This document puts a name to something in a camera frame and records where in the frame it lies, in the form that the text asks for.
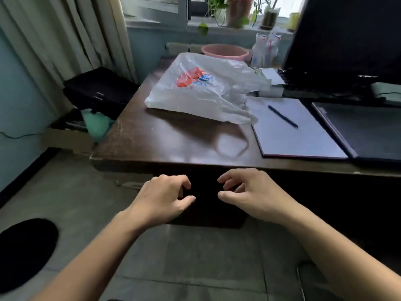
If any person's left hand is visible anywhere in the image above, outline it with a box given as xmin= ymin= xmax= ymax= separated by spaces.
xmin=125 ymin=174 xmax=196 ymax=231

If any person's right hand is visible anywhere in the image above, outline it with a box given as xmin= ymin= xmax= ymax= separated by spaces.
xmin=217 ymin=168 xmax=301 ymax=224

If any person's right forearm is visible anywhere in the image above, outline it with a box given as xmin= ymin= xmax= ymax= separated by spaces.
xmin=282 ymin=203 xmax=401 ymax=301

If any person's left forearm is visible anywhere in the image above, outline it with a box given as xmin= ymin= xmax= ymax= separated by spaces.
xmin=30 ymin=211 xmax=148 ymax=301

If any dark wooden table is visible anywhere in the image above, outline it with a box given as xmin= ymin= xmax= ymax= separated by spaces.
xmin=89 ymin=54 xmax=401 ymax=248

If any white notepad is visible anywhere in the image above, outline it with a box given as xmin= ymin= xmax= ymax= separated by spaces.
xmin=246 ymin=97 xmax=349 ymax=160

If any black pen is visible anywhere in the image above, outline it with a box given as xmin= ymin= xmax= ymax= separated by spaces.
xmin=268 ymin=105 xmax=299 ymax=129

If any teal plastic bag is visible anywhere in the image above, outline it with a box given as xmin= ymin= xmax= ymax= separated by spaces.
xmin=81 ymin=109 xmax=115 ymax=143

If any brown cardboard box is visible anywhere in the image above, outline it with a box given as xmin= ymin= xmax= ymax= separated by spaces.
xmin=42 ymin=108 xmax=95 ymax=155

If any white plastic bag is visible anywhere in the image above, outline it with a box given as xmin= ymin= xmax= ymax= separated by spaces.
xmin=144 ymin=52 xmax=272 ymax=125

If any small white box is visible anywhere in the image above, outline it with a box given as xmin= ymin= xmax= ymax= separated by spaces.
xmin=256 ymin=68 xmax=286 ymax=98

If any black keyboard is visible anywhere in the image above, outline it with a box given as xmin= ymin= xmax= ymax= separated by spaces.
xmin=278 ymin=69 xmax=376 ymax=101

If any closed dark laptop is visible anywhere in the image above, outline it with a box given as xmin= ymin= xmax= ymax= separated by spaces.
xmin=311 ymin=102 xmax=401 ymax=163

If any black suitcase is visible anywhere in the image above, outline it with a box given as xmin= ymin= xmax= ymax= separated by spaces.
xmin=62 ymin=67 xmax=139 ymax=120

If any black standing fan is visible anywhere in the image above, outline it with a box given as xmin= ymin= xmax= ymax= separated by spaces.
xmin=0 ymin=218 xmax=59 ymax=295

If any clear plastic bottle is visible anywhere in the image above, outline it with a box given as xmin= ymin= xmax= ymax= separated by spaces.
xmin=250 ymin=28 xmax=281 ymax=69

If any pink plastic basin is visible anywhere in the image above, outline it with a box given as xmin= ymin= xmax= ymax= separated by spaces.
xmin=201 ymin=43 xmax=250 ymax=62

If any grey soft case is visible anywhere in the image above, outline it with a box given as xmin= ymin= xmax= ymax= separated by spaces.
xmin=369 ymin=82 xmax=401 ymax=107

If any plant in small dark pot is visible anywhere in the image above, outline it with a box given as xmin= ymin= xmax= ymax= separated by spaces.
xmin=252 ymin=0 xmax=282 ymax=31

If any black monitor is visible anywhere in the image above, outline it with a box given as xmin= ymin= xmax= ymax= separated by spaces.
xmin=282 ymin=0 xmax=401 ymax=87

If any plant in red pot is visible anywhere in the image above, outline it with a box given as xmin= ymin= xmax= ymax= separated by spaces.
xmin=197 ymin=0 xmax=255 ymax=36

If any wide beige curtain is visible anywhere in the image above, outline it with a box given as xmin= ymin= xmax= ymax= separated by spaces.
xmin=0 ymin=0 xmax=138 ymax=117

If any thin green cable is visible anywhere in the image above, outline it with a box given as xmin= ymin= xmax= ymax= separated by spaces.
xmin=0 ymin=130 xmax=45 ymax=140

